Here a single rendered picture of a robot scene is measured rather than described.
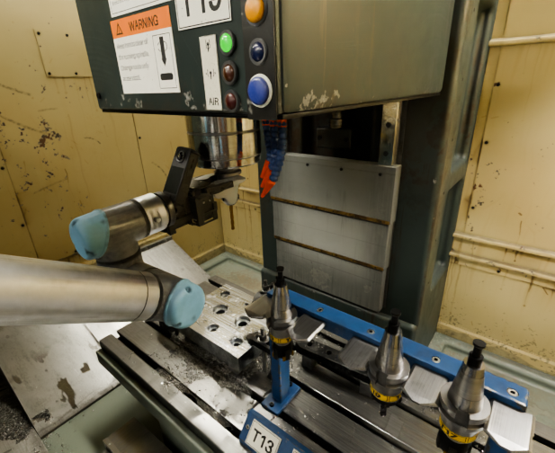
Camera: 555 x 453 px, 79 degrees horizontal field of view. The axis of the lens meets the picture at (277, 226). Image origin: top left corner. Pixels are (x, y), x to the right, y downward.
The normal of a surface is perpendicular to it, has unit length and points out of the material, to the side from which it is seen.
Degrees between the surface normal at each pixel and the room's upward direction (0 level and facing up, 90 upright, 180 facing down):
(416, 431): 0
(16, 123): 90
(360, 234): 89
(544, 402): 0
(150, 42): 90
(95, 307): 101
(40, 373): 24
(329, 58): 90
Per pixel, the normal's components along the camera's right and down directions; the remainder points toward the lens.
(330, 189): -0.62, 0.33
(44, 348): 0.29, -0.75
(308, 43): 0.78, 0.22
